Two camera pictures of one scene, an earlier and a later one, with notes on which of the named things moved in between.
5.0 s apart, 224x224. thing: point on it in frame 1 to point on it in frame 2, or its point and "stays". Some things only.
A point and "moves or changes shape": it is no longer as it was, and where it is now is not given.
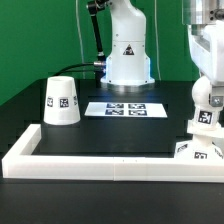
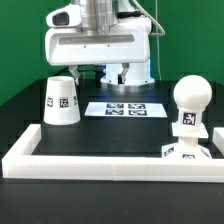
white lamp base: (200, 146) moves or changes shape
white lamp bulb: (206, 113) moves or changes shape
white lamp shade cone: (61, 103) stays
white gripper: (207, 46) to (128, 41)
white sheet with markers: (125, 109) stays
